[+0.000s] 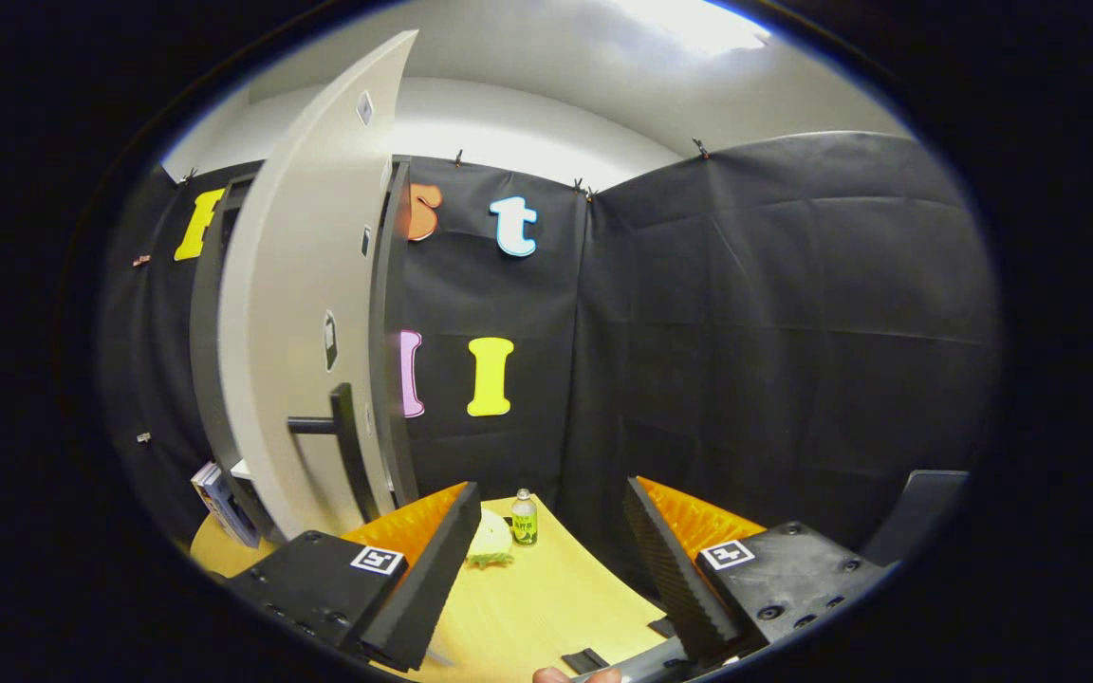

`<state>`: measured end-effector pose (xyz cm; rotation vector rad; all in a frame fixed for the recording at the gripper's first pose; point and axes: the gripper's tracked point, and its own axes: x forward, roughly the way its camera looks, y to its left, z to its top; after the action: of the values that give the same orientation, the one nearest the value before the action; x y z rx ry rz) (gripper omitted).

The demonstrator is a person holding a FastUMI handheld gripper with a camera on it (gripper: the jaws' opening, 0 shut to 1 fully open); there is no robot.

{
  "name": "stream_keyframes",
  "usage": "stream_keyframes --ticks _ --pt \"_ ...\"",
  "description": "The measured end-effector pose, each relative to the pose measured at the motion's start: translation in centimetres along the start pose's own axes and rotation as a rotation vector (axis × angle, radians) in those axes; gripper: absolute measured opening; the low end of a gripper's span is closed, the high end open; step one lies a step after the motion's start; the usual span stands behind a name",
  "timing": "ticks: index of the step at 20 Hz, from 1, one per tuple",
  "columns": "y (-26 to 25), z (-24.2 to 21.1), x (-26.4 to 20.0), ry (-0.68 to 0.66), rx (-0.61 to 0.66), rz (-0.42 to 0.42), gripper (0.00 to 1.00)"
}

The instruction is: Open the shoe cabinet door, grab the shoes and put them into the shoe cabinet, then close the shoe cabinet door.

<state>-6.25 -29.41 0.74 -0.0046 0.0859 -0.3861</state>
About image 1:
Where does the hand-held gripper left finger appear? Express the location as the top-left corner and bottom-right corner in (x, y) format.
(224, 481), (483, 674)

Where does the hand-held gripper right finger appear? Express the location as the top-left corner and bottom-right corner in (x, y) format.
(622, 476), (898, 667)

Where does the dark grey shoe cabinet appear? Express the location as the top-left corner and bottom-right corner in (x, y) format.
(188, 157), (421, 546)

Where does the beige shoe cabinet door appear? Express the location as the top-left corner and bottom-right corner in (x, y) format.
(217, 28), (419, 542)

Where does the yellow plush toy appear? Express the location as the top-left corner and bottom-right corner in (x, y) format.
(466, 509), (516, 569)

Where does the green drink bottle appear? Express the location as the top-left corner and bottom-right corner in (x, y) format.
(510, 489), (539, 547)

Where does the blue paperback book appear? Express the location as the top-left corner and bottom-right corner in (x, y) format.
(210, 467), (261, 549)

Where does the white paperback book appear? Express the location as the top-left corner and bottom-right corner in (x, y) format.
(191, 462), (225, 518)

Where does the black backdrop cloth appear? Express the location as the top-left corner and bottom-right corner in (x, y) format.
(96, 131), (1001, 608)

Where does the dark grey chair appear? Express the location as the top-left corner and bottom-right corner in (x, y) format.
(858, 469), (971, 570)

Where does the long ceiling light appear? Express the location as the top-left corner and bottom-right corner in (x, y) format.
(618, 0), (772, 55)

